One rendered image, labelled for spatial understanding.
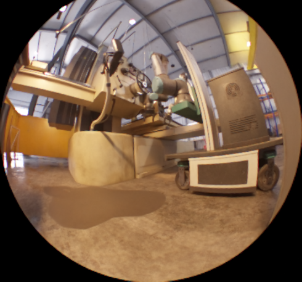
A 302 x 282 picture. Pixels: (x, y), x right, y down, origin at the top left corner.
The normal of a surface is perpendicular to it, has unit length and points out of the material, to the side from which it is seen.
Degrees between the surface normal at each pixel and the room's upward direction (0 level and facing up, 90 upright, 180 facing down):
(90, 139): 90
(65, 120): 90
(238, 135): 90
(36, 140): 90
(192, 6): 169
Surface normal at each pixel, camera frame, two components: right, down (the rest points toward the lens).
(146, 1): -0.06, 0.94
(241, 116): -0.76, -0.09
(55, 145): 0.78, -0.18
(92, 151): 0.35, -0.22
